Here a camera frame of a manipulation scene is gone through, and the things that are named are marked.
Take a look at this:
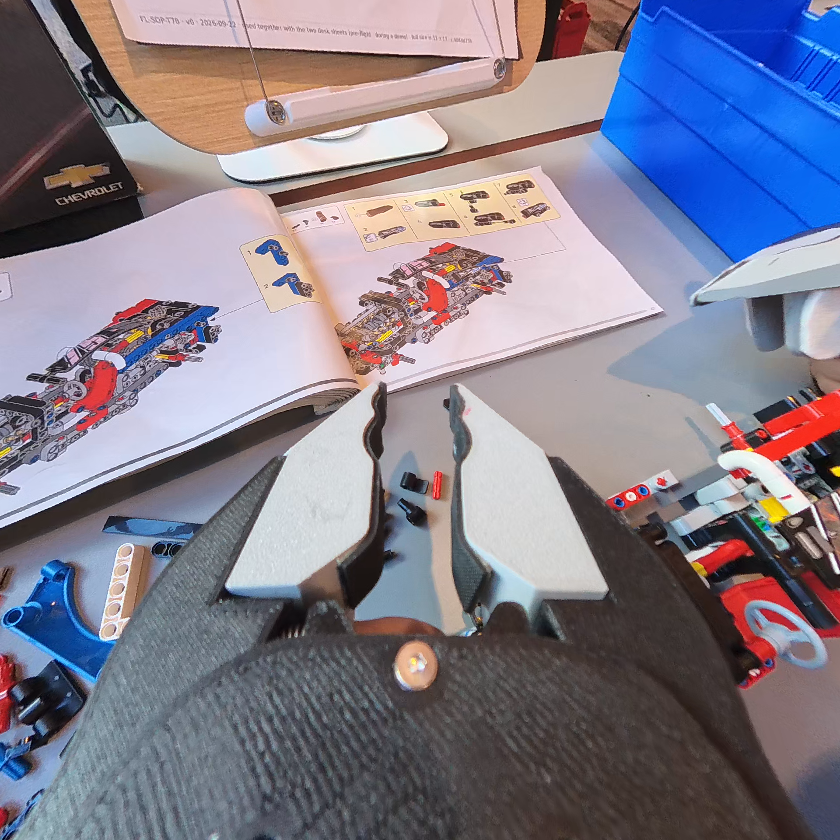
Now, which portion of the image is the open instruction booklet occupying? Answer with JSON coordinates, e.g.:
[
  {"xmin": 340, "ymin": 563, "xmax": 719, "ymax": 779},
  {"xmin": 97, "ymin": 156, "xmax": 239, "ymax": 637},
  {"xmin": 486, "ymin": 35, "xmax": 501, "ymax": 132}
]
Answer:
[{"xmin": 0, "ymin": 165, "xmax": 665, "ymax": 529}]

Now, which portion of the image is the grey desk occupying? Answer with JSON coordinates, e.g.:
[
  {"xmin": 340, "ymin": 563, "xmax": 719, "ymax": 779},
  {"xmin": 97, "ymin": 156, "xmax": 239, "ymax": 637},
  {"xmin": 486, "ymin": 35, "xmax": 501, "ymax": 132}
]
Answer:
[{"xmin": 0, "ymin": 128, "xmax": 840, "ymax": 840}]

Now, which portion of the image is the blue storage bin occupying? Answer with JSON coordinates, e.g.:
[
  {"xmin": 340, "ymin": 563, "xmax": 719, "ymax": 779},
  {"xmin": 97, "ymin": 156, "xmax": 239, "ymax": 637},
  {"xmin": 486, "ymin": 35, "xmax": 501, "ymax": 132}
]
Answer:
[{"xmin": 600, "ymin": 0, "xmax": 840, "ymax": 263}]

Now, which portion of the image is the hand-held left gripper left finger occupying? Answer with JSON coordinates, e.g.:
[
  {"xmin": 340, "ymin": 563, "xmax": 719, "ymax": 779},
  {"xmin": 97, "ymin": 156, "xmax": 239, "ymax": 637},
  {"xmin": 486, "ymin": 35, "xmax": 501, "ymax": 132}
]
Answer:
[{"xmin": 223, "ymin": 382, "xmax": 389, "ymax": 610}]

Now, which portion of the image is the toy car set box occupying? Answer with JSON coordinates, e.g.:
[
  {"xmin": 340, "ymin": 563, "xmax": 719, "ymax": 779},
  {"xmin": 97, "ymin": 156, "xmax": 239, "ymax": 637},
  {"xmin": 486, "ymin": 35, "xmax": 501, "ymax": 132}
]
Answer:
[{"xmin": 0, "ymin": 0, "xmax": 145, "ymax": 234}]

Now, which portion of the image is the cluster of small pins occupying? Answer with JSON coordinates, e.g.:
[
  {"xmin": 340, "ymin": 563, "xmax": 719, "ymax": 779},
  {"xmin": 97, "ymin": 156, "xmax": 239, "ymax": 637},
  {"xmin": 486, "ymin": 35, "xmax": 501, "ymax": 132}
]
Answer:
[{"xmin": 381, "ymin": 469, "xmax": 448, "ymax": 565}]

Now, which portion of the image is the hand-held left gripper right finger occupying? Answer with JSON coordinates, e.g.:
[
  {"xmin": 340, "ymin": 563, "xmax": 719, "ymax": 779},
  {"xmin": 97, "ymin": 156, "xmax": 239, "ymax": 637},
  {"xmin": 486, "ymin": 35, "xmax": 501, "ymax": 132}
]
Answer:
[{"xmin": 448, "ymin": 382, "xmax": 609, "ymax": 614}]

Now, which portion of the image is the partly built toy car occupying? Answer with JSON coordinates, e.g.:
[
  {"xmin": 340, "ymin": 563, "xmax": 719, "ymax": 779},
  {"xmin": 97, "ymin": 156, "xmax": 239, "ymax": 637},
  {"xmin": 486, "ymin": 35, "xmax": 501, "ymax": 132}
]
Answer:
[{"xmin": 605, "ymin": 387, "xmax": 840, "ymax": 690}]

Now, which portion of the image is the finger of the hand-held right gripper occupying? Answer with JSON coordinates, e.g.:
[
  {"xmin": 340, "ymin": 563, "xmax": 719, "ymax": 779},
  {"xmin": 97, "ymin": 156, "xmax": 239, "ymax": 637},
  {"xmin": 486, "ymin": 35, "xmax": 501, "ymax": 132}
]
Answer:
[{"xmin": 689, "ymin": 225, "xmax": 840, "ymax": 361}]

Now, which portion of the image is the pile of toy building pieces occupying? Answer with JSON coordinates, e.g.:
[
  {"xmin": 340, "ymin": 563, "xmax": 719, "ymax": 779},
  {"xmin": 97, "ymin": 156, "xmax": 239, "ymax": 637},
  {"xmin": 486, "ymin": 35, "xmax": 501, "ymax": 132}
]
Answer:
[{"xmin": 0, "ymin": 515, "xmax": 206, "ymax": 840}]

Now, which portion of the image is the printed instruction sheet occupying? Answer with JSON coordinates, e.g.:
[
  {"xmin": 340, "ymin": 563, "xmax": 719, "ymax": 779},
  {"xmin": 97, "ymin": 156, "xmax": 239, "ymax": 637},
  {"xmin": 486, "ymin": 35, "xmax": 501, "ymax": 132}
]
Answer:
[{"xmin": 108, "ymin": 0, "xmax": 522, "ymax": 60}]

